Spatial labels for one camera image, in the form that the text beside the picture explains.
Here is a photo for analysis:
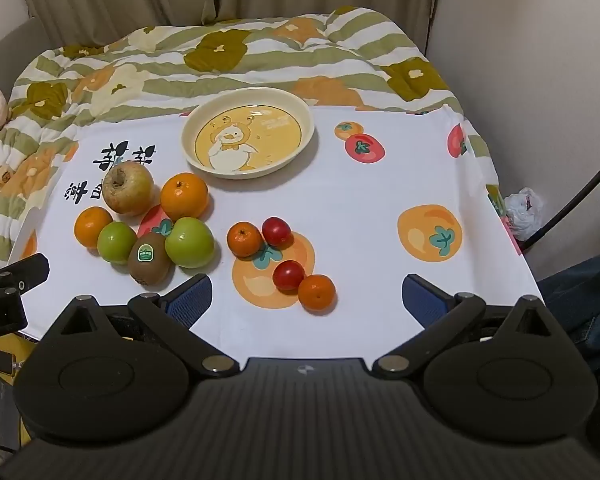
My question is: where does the green apple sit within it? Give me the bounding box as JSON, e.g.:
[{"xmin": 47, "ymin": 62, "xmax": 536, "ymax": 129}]
[
  {"xmin": 164, "ymin": 217, "xmax": 215, "ymax": 268},
  {"xmin": 97, "ymin": 221, "xmax": 138, "ymax": 264}
]

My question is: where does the black cable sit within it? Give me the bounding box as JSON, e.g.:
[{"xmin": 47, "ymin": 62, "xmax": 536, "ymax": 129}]
[{"xmin": 522, "ymin": 145, "xmax": 600, "ymax": 251}]

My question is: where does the orange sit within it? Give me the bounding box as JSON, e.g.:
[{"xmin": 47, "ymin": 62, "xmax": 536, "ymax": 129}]
[
  {"xmin": 160, "ymin": 172, "xmax": 210, "ymax": 222},
  {"xmin": 74, "ymin": 206, "xmax": 115, "ymax": 249}
]

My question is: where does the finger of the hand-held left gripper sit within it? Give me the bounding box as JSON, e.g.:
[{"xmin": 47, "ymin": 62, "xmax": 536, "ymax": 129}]
[{"xmin": 2, "ymin": 254, "xmax": 50, "ymax": 291}]

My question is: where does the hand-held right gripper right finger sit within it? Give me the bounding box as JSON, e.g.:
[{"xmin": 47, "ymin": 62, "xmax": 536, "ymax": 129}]
[{"xmin": 372, "ymin": 274, "xmax": 568, "ymax": 378}]

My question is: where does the green striped floral blanket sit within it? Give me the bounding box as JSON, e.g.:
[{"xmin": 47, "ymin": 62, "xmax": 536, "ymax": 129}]
[{"xmin": 0, "ymin": 6, "xmax": 501, "ymax": 271}]

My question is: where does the white fruit print cloth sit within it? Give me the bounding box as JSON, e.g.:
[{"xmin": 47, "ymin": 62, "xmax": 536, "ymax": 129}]
[{"xmin": 10, "ymin": 102, "xmax": 543, "ymax": 356}]

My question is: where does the white plastic bag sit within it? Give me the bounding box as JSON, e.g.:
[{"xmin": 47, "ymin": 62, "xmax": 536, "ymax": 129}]
[{"xmin": 502, "ymin": 187, "xmax": 543, "ymax": 241}]

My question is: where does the cream duck print plate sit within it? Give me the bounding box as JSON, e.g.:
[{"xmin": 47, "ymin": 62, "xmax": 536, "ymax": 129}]
[{"xmin": 181, "ymin": 86, "xmax": 316, "ymax": 180}]

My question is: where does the yellow box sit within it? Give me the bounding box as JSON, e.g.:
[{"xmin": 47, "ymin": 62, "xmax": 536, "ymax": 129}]
[{"xmin": 0, "ymin": 335, "xmax": 38, "ymax": 453}]

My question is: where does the red cherry tomato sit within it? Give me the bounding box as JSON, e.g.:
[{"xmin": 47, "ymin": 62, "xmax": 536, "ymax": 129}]
[
  {"xmin": 262, "ymin": 216, "xmax": 294, "ymax": 248},
  {"xmin": 273, "ymin": 260, "xmax": 306, "ymax": 293}
]

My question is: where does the brown kiwi with sticker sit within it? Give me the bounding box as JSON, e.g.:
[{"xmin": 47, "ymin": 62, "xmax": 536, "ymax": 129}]
[{"xmin": 128, "ymin": 233, "xmax": 171, "ymax": 286}]

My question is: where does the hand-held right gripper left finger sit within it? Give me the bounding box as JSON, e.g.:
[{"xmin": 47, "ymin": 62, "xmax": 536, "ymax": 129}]
[{"xmin": 40, "ymin": 274, "xmax": 241, "ymax": 376}]

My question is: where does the dark blue cloth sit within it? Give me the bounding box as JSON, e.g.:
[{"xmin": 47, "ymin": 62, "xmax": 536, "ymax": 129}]
[{"xmin": 537, "ymin": 255, "xmax": 600, "ymax": 361}]

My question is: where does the small mandarin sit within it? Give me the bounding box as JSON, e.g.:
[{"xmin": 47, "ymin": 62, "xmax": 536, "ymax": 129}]
[
  {"xmin": 227, "ymin": 222, "xmax": 265, "ymax": 257},
  {"xmin": 298, "ymin": 274, "xmax": 337, "ymax": 312}
]

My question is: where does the red yellow apple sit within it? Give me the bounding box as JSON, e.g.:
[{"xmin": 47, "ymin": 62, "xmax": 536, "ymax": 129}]
[{"xmin": 102, "ymin": 161, "xmax": 155, "ymax": 217}]

